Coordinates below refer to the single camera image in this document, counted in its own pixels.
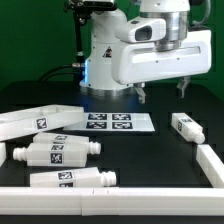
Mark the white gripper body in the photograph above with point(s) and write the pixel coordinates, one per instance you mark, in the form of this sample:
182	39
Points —
141	62

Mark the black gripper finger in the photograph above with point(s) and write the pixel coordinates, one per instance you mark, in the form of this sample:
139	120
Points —
139	87
182	85

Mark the white desk tabletop panel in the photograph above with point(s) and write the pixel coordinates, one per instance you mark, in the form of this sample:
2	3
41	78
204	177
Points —
30	121

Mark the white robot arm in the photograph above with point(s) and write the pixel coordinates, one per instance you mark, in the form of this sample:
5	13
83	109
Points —
161	43

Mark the white marker tag sheet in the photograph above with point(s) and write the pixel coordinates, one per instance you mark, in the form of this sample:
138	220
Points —
139	122

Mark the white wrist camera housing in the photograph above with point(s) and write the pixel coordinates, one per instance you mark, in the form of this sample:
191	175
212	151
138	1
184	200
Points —
141	30

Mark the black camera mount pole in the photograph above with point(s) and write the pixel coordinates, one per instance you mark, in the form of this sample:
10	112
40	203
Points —
82	10

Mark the white left barrier rail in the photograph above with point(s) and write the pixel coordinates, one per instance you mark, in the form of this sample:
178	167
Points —
2	153

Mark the white front barrier rail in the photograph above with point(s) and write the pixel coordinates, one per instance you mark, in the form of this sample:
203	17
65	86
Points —
112	201

